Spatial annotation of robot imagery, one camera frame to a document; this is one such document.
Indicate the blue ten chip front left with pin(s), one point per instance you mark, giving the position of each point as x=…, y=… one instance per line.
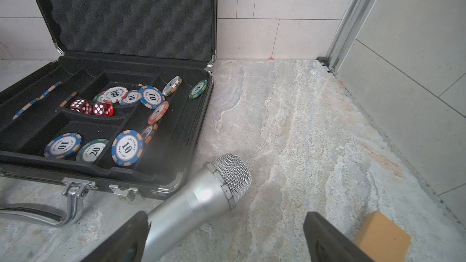
x=63, y=146

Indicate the blue ten chip back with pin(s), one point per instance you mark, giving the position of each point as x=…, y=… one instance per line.
x=151, y=97

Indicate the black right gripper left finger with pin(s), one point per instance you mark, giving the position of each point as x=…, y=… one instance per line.
x=126, y=244

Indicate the red translucent die left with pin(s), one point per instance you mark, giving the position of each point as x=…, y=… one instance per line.
x=81, y=106

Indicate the green twenty chip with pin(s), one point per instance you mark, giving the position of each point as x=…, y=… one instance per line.
x=91, y=151

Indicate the tan wooden block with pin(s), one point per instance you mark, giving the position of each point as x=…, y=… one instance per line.
x=382, y=240

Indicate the blue ten chip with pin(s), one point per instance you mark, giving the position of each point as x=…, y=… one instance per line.
x=63, y=146
x=127, y=148
x=151, y=97

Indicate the red translucent die right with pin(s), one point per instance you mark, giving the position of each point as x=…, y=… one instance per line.
x=103, y=109

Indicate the black poker chip case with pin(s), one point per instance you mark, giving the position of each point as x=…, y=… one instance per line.
x=168, y=44

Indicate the blue ten chip front centre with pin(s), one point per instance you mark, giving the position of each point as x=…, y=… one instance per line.
x=127, y=148

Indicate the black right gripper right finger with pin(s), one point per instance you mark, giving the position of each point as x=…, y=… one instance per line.
x=327, y=244

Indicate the red chip on edge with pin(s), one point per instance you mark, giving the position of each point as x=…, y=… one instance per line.
x=158, y=113

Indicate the silver microphone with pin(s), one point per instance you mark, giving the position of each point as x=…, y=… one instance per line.
x=212, y=191

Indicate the red hundred chip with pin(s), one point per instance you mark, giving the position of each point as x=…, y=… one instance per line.
x=115, y=94

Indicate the red translucent die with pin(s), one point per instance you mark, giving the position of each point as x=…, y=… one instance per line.
x=81, y=106
x=103, y=109

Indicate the green chip leaning right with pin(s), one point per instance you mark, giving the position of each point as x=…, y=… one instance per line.
x=198, y=89

